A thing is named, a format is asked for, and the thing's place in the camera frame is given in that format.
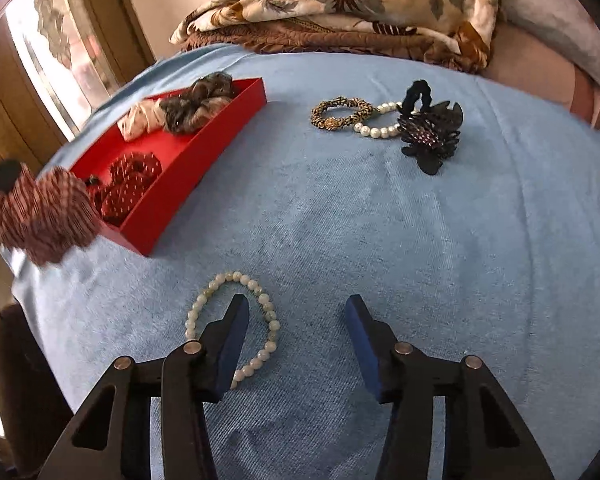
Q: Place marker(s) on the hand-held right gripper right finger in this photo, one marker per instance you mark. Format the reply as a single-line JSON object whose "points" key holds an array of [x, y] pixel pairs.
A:
{"points": [[362, 345]]}

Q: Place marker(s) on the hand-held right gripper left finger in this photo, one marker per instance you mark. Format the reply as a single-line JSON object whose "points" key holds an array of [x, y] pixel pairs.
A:
{"points": [[232, 340]]}

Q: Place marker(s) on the red checkered scrunchie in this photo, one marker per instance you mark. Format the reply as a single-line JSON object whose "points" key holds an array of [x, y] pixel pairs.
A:
{"points": [[45, 215]]}

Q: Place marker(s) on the red tray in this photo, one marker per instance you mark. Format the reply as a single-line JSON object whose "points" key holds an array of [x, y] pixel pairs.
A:
{"points": [[180, 160]]}

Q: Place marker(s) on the blue towel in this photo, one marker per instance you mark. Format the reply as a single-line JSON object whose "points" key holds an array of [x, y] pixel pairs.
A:
{"points": [[355, 220]]}

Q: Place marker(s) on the red dotted scrunchie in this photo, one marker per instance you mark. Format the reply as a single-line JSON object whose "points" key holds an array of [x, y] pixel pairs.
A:
{"points": [[127, 185]]}

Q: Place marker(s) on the frosted window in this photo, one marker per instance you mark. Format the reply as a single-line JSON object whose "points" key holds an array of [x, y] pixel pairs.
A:
{"points": [[55, 45]]}

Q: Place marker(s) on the white pink scrunchie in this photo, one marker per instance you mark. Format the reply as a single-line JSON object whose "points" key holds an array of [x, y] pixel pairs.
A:
{"points": [[137, 120]]}

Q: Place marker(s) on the grey sheer scrunchie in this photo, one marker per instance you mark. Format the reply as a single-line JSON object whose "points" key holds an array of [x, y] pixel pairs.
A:
{"points": [[195, 105]]}

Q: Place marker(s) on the black hair claw clip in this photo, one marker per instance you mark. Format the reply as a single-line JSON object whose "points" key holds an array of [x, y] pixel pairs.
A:
{"points": [[430, 135]]}

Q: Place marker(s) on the brown quilted blanket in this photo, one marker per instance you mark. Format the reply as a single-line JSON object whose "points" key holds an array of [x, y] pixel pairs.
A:
{"points": [[300, 40]]}

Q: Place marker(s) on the pink bed sheet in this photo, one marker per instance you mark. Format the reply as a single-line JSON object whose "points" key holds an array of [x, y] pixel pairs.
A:
{"points": [[535, 65]]}

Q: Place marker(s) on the grey pillow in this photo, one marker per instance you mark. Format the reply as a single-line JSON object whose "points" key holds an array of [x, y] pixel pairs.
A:
{"points": [[545, 15]]}

